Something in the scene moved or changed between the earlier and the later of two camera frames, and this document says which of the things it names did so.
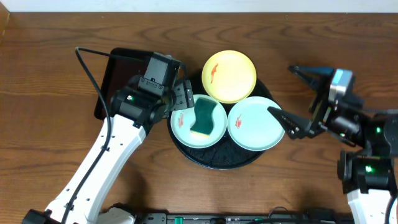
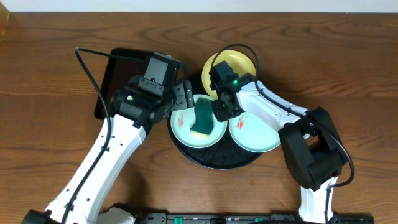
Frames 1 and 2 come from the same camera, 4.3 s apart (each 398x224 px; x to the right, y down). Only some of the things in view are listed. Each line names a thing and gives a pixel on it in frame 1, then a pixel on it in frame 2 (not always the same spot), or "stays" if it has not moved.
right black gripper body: (324, 113) to (222, 112)
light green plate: (182, 120) stays
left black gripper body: (183, 95) stays
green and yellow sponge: (204, 121) stays
